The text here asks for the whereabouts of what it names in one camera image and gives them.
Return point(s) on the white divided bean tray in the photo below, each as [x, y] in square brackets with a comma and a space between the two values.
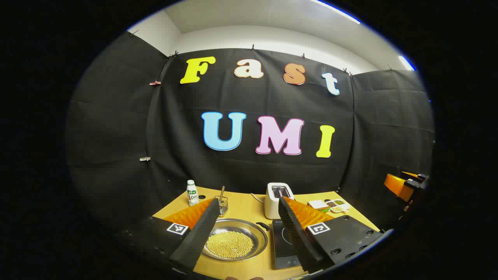
[337, 205]

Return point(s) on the white toaster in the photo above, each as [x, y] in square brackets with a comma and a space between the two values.
[271, 206]

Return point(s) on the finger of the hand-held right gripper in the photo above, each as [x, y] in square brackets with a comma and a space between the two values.
[395, 186]

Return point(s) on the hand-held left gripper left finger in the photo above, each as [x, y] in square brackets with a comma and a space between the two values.
[196, 237]

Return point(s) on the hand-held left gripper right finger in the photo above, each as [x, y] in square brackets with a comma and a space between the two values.
[297, 237]

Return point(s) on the white drink bottle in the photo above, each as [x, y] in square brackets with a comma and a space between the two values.
[192, 194]

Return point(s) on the black induction cooktop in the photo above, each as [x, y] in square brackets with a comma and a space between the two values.
[282, 249]

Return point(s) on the steel pot with soybeans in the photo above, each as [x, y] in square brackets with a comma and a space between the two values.
[237, 245]

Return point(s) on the pink cloth clip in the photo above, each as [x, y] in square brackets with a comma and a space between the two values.
[155, 83]

